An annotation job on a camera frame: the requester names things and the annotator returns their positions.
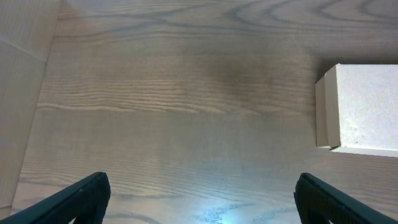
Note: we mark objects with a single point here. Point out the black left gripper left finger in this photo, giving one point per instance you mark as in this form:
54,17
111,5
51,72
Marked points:
83,202

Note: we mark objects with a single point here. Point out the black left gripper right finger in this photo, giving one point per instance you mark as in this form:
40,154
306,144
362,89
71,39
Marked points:
318,202

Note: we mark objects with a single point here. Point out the brown cardboard box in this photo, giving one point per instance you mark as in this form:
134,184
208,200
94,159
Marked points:
356,109

